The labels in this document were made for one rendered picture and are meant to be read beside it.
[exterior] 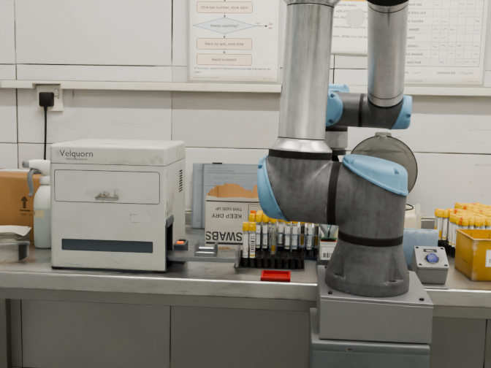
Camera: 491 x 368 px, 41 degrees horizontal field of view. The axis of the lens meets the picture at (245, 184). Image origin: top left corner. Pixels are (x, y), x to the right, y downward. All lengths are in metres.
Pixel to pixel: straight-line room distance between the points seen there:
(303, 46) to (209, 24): 1.01
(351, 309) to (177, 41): 1.27
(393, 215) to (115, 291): 0.71
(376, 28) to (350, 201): 0.34
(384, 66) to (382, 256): 0.39
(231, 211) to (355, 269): 0.73
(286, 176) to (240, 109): 1.01
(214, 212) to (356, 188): 0.76
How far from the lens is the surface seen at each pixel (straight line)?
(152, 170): 1.56
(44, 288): 1.64
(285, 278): 1.53
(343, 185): 1.16
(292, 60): 1.19
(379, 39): 1.31
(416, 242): 1.69
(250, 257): 1.65
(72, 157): 1.61
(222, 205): 1.84
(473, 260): 1.64
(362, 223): 1.16
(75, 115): 2.27
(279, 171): 1.18
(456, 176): 2.22
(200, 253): 1.58
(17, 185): 2.03
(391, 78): 1.38
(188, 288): 1.55
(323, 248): 1.60
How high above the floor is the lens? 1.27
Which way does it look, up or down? 7 degrees down
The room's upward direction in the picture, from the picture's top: 1 degrees clockwise
